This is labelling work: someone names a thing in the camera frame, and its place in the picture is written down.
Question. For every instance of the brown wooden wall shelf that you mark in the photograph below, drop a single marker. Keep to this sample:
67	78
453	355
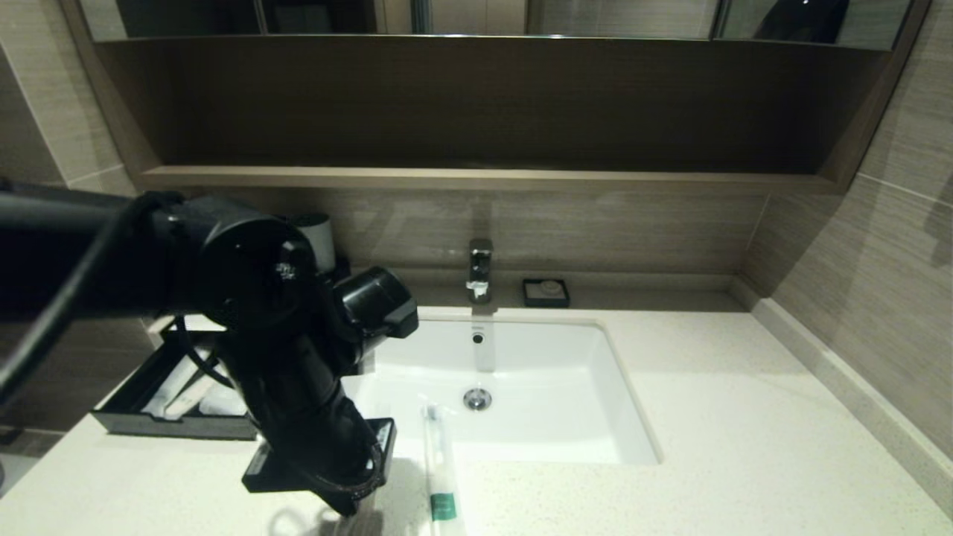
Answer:
476	112

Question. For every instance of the black tray with sachets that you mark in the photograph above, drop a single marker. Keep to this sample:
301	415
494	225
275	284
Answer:
134	417

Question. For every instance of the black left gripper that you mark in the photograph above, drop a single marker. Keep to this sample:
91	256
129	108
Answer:
260	470

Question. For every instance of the white ceramic sink basin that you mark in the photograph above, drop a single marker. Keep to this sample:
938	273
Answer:
551	402

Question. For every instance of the black soap dish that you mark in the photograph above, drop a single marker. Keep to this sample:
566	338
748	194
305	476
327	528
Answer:
546	299

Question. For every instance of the white cup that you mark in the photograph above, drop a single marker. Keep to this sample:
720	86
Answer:
322	238

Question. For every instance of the small white sachets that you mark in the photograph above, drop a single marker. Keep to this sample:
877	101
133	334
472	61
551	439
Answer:
223	403

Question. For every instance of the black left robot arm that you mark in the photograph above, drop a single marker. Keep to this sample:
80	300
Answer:
260	298

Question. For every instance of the wrapped toothbrush with green label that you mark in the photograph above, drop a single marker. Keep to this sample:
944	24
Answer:
443	476

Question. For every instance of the long white packet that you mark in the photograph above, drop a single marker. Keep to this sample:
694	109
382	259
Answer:
171	383

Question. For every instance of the chrome sink drain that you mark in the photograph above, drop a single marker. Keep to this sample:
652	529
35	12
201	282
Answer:
477	399

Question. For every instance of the wall mirror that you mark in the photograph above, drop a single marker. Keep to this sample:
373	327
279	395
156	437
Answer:
484	16

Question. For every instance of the wrapped beige comb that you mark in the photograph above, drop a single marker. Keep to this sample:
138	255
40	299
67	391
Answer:
195	394

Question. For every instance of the chrome faucet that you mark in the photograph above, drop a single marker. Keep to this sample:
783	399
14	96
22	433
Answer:
480	268

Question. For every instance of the beige soap bar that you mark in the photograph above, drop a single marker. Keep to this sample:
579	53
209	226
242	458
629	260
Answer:
551	286

